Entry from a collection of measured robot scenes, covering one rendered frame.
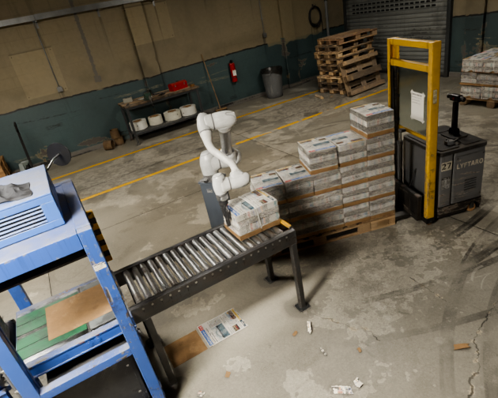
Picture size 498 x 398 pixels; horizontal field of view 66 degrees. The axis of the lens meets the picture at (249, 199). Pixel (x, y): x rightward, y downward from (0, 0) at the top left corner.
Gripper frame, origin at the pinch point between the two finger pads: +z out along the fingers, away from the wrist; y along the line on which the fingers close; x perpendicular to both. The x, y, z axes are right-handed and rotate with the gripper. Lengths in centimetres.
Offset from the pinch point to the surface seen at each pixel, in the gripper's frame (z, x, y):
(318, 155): -11, -117, 30
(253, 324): 94, 5, -16
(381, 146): -5, -178, 9
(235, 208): -10.0, -8.3, -1.8
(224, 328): 94, 26, -4
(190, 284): 18, 49, -30
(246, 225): 1.4, -8.9, -13.4
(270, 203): -8.6, -32.9, -14.2
